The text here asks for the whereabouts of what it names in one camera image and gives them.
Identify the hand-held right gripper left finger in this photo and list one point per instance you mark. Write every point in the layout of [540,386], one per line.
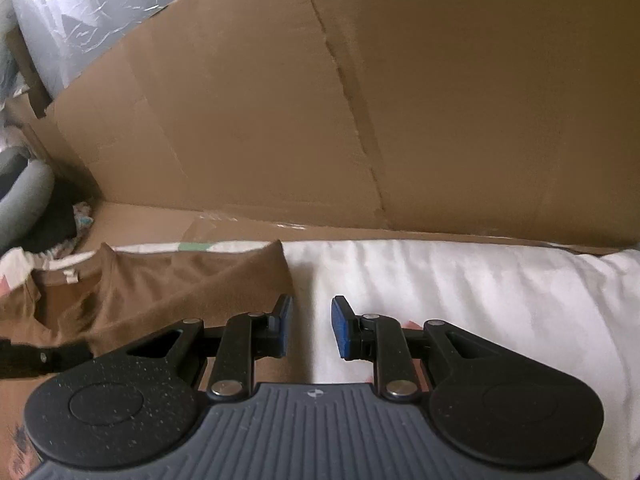
[285,325]

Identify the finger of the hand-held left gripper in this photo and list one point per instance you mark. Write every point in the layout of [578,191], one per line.
[25,360]

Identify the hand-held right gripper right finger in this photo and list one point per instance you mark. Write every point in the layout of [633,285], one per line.
[342,330]

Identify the brown t-shirt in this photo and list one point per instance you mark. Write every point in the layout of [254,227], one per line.
[175,290]

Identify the white bear printed blanket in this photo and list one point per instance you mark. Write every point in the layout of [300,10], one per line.
[475,300]

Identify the black cloth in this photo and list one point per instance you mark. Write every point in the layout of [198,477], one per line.
[55,225]

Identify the grey neck pillow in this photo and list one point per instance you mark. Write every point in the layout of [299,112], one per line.
[25,205]

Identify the brown cardboard sheet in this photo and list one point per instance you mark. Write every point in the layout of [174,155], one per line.
[400,110]

